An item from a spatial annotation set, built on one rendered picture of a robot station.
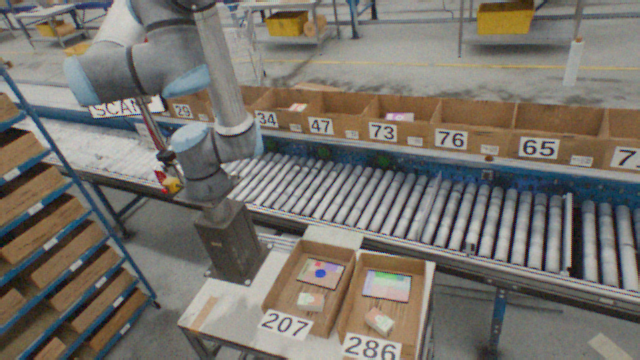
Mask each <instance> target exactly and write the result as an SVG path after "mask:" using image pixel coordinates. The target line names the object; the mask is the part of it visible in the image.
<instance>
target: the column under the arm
mask: <svg viewBox="0 0 640 360"><path fill-rule="evenodd" d="M227 202H228V204H229V207H230V214H229V215H228V216H227V217H226V218H225V219H223V220H221V221H218V222H211V221H208V220H207V218H206V215H205V213H204V210H203V211H202V212H201V213H200V214H199V215H198V217H197V218H196V219H195V220H194V221H193V225H194V227H195V229H196V231H197V233H198V235H199V237H200V239H201V241H202V243H203V244H204V246H205V248H206V250H207V252H208V254H209V256H210V260H211V262H212V263H211V264H210V265H209V268H208V269H207V271H206V272H205V274H204V275H203V276H204V277H207V278H211V279H215V280H219V281H223V282H230V283H235V284H239V285H243V286H247V287H250V285H251V284H252V282H253V281H254V280H255V278H256V276H257V274H258V273H259V271H260V269H261V268H262V266H263V264H264V263H265V261H266V260H267V257H268V255H269V254H270V252H271V250H272V249H273V247H274V244H272V243H268V242H259V239H258V236H257V233H256V231H255V228H254V225H253V222H252V221H251V218H250V215H249V210H248V207H247V204H246V203H245V202H243V201H236V200H230V199H227Z"/></svg>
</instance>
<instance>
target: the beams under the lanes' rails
mask: <svg viewBox="0 0 640 360"><path fill-rule="evenodd" d="M78 177H79V178H80V179H81V180H83V181H87V182H91V183H96V184H100V185H107V186H111V187H115V188H118V189H122V190H126V191H129V192H133V193H137V194H141V195H145V196H149V197H152V198H156V199H160V200H164V201H168V202H171V203H175V204H182V205H186V206H190V207H193V208H197V209H201V210H203V207H201V206H196V205H192V204H183V203H178V202H174V201H173V199H171V198H166V197H162V196H158V195H154V194H150V193H147V192H143V191H139V190H135V189H131V188H128V187H124V186H120V185H112V184H108V183H105V182H101V181H97V180H93V179H89V178H85V177H82V176H78ZM571 217H577V218H582V210H580V209H574V208H572V214H571ZM251 221H252V222H253V223H257V224H261V225H265V226H268V227H272V228H276V229H280V230H284V231H287V232H291V233H295V234H299V235H302V236H304V235H305V232H304V231H300V230H296V229H292V228H288V227H285V226H281V225H277V224H273V223H269V222H262V221H258V220H254V219H251ZM359 249H361V250H366V251H372V252H378V253H383V254H388V255H394V256H400V255H396V254H392V253H388V252H384V251H380V250H377V249H373V248H369V247H365V246H360V248H359ZM400 257H403V256H400ZM435 269H437V270H441V271H444V272H448V273H452V274H456V275H460V276H464V277H467V278H471V279H475V280H479V281H483V282H485V283H488V284H491V285H495V286H499V287H503V288H507V289H511V290H514V291H523V292H528V293H532V294H536V295H539V296H543V297H546V298H550V299H554V300H558V301H562V302H566V303H569V304H573V305H577V306H581V307H585V308H589V309H593V310H597V311H601V312H604V313H607V314H611V315H615V316H619V317H623V318H627V319H631V320H635V321H638V322H640V315H636V314H633V313H629V312H625V311H621V310H617V309H613V308H609V307H605V306H601V305H598V304H594V303H589V302H585V301H581V300H577V299H573V298H569V297H566V296H559V295H554V294H550V293H546V292H542V291H538V290H535V289H531V288H527V287H523V286H519V285H515V284H511V283H508V282H504V281H500V280H496V279H492V278H488V277H485V276H481V275H477V274H473V273H469V272H465V271H462V270H458V269H454V268H450V267H445V266H442V265H436V268H435Z"/></svg>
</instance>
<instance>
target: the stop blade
mask: <svg viewBox="0 0 640 360"><path fill-rule="evenodd" d="M440 183H441V170H440V171H439V176H438V178H437V181H436V183H435V185H434V187H433V190H432V192H431V195H430V198H429V200H428V203H427V204H426V207H425V209H424V212H423V214H422V217H421V219H420V222H419V226H418V228H417V235H418V243H419V242H420V236H421V234H422V231H423V228H424V226H425V224H426V222H427V219H428V216H429V214H430V211H431V208H432V206H433V204H434V201H435V199H436V196H437V193H438V191H439V186H440Z"/></svg>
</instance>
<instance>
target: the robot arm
mask: <svg viewBox="0 0 640 360"><path fill-rule="evenodd" d="M216 1H217V0H116V1H115V2H114V4H113V6H112V8H111V10H110V12H109V13H108V14H107V16H106V18H105V20H104V22H103V23H102V25H101V27H100V29H99V31H98V33H97V36H96V37H95V39H94V41H93V43H92V44H91V45H90V46H89V47H88V49H87V50H86V52H85V54H84V55H80V56H75V55H74V56H71V57H67V58H66V59H65V61H64V64H63V69H64V74H65V78H66V80H67V83H68V85H69V87H70V89H71V91H72V93H73V94H74V96H75V97H76V99H77V100H78V101H79V102H80V103H81V104H83V105H85V106H96V105H100V106H103V104H105V103H115V102H120V101H125V100H129V99H134V98H139V97H144V96H148V95H149V96H150V95H155V94H160V93H161V94H162V96H163V97H164V98H165V99H173V98H178V97H181V96H186V95H189V94H191V93H195V92H197V91H200V90H203V89H205V88H206V87H207V89H208V92H209V98H210V101H211V104H212V107H213V109H214V112H215V115H216V118H217V120H216V121H215V123H214V127H210V128H209V126H208V125H207V124H205V123H201V122H200V123H193V124H190V125H187V126H183V127H181V128H180V129H178V130H177V131H176V132H175V133H174V134H173V135H172V137H171V144H172V146H173V151H174V152H175V155H176V157H177V160H178V162H179V165H180V166H181V169H182V172H183V174H184V177H185V193H186V195H187V197H188V198H189V199H190V200H191V201H195V202H204V201H209V200H212V199H214V198H217V197H219V196H220V195H222V194H224V193H225V192H226V191H227V190H228V189H229V188H230V184H231V178H230V176H229V174H228V173H227V172H226V171H225V170H224V169H223V167H222V166H221V165H223V164H227V163H231V162H235V161H240V160H244V159H249V158H253V157H255V156H258V155H261V154H262V153H263V151H264V149H263V142H262V136H261V130H260V125H259V120H258V119H257V118H252V115H251V114H250V113H249V112H248V111H246V109H245V106H244V103H243V99H242V95H241V92H240V88H239V85H238V82H237V78H236V75H235V71H234V67H233V65H232V61H231V57H230V54H229V50H228V47H227V40H226V37H225V33H224V29H223V26H222V23H221V19H220V16H219V12H218V9H217V2H216ZM145 35H146V38H147V41H148V42H147V43H144V39H145Z"/></svg>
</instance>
